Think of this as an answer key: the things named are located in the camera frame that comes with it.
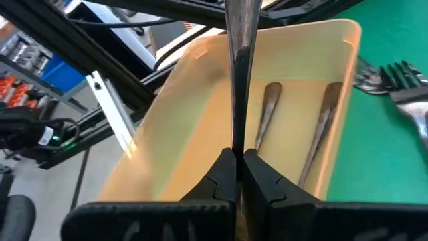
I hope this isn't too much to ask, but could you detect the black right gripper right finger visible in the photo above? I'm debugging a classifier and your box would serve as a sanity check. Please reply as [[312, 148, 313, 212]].
[[242, 149, 428, 241]]

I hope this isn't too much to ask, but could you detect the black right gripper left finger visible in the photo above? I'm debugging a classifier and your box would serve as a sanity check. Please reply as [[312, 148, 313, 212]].
[[62, 147, 239, 241]]

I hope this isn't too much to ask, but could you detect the dark metal fork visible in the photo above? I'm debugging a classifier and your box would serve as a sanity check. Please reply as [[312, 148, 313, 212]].
[[379, 60, 428, 155], [255, 82, 283, 153], [353, 56, 384, 96], [224, 0, 263, 183], [297, 82, 344, 190]]

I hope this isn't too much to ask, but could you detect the orange plastic bin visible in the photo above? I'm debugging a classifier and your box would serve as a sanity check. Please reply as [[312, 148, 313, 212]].
[[96, 18, 364, 204]]

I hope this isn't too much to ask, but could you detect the green table mat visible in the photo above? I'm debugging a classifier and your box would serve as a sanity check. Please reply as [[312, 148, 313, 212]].
[[326, 0, 428, 205]]

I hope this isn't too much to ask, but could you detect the black rounded seat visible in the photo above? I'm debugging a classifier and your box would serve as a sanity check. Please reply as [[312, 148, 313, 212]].
[[0, 195, 37, 241]]

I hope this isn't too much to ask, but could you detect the blue storage bin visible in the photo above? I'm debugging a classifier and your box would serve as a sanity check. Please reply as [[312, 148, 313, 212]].
[[39, 53, 86, 93]]

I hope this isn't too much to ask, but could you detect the shelf with orange parts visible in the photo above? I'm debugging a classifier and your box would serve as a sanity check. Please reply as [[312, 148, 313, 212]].
[[0, 33, 54, 110]]

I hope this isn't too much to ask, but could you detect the white metal bracket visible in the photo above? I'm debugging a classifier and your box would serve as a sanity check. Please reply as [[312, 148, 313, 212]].
[[85, 70, 136, 151]]

